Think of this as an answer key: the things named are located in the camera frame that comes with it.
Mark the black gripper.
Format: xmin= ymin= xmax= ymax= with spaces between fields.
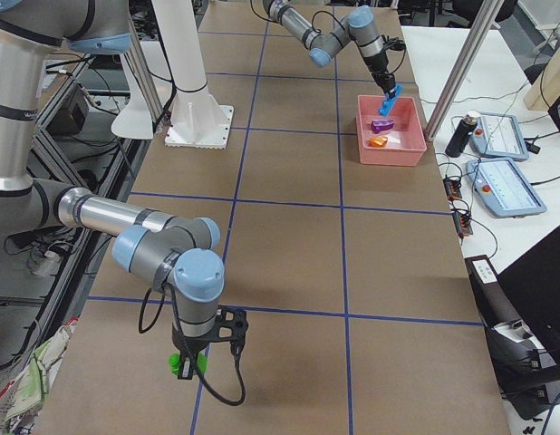
xmin=362 ymin=35 xmax=405 ymax=98
xmin=172 ymin=305 xmax=248 ymax=381

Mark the upper orange connector board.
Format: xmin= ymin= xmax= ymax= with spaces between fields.
xmin=443 ymin=177 xmax=462 ymax=200

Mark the black printer device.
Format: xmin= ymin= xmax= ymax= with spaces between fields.
xmin=465 ymin=255 xmax=560 ymax=420

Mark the orange block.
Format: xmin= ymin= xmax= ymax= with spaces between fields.
xmin=368 ymin=136 xmax=389 ymax=148

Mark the aluminium frame post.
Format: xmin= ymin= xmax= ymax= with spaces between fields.
xmin=424 ymin=0 xmax=505 ymax=142

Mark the long blue studded block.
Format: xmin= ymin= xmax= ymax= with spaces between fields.
xmin=378 ymin=84 xmax=403 ymax=117

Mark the lower teach pendant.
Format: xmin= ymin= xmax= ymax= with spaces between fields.
xmin=466 ymin=158 xmax=547 ymax=218

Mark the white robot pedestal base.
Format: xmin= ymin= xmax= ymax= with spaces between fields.
xmin=111 ymin=0 xmax=235 ymax=150

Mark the lower orange connector board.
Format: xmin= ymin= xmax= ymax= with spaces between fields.
xmin=451 ymin=208 xmax=473 ymax=239

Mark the pink plastic box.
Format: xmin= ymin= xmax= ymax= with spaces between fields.
xmin=356 ymin=95 xmax=427 ymax=167

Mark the crumpled cloth bag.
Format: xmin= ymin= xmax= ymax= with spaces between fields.
xmin=0 ymin=317 xmax=79 ymax=434

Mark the black bottle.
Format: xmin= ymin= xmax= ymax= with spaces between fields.
xmin=445 ymin=111 xmax=480 ymax=158

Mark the orange connector board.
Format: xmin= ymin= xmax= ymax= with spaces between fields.
xmin=451 ymin=208 xmax=473 ymax=239
xmin=443 ymin=177 xmax=462 ymax=200

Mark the teach pendant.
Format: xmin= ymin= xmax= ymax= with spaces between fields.
xmin=464 ymin=111 xmax=529 ymax=161
xmin=466 ymin=158 xmax=547 ymax=218

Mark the upper teach pendant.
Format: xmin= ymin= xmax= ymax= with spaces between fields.
xmin=464 ymin=111 xmax=529 ymax=161

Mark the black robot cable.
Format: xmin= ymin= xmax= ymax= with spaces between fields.
xmin=138 ymin=283 xmax=247 ymax=406

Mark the green double block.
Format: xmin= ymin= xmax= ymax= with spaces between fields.
xmin=168 ymin=353 xmax=208 ymax=379

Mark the purple block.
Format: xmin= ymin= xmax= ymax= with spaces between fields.
xmin=371 ymin=119 xmax=394 ymax=134

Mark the black laptop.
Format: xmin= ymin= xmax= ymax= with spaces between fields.
xmin=498 ymin=226 xmax=560 ymax=363

